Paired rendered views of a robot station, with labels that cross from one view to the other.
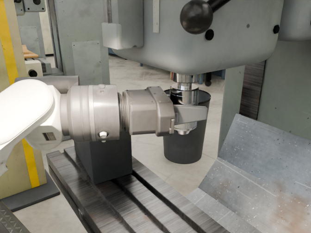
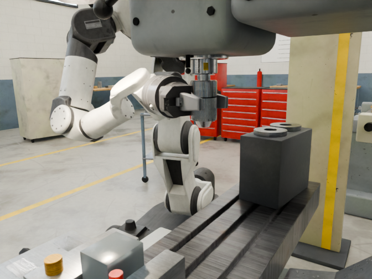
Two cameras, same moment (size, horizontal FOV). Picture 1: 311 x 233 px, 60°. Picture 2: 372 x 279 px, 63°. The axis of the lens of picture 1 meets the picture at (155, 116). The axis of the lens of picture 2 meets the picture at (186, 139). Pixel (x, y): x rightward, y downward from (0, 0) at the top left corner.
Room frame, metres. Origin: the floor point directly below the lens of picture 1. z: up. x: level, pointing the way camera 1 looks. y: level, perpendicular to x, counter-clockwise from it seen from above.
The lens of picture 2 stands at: (0.21, -0.55, 1.28)
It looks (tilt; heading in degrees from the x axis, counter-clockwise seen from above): 12 degrees down; 70
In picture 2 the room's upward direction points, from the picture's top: 1 degrees counter-clockwise
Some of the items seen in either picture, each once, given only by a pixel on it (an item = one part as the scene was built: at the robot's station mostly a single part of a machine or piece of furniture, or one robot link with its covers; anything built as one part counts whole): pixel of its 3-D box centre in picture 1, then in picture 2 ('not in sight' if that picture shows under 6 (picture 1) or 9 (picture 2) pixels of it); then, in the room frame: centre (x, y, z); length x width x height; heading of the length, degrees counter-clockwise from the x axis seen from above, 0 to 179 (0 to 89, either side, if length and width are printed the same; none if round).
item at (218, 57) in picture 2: not in sight; (203, 57); (0.42, -0.05, 1.31); 0.09 x 0.09 x 0.01
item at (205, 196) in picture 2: not in sight; (189, 196); (0.70, 0.80, 0.68); 0.21 x 0.20 x 0.13; 49
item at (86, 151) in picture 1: (99, 133); (276, 160); (0.75, 0.17, 1.03); 0.22 x 0.12 x 0.20; 29
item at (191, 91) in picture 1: (184, 89); (203, 83); (0.42, -0.05, 1.26); 0.05 x 0.05 x 0.01
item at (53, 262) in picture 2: not in sight; (53, 264); (0.16, -0.16, 1.04); 0.02 x 0.02 x 0.02
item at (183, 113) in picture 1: (189, 115); (188, 103); (0.39, -0.05, 1.23); 0.06 x 0.02 x 0.03; 101
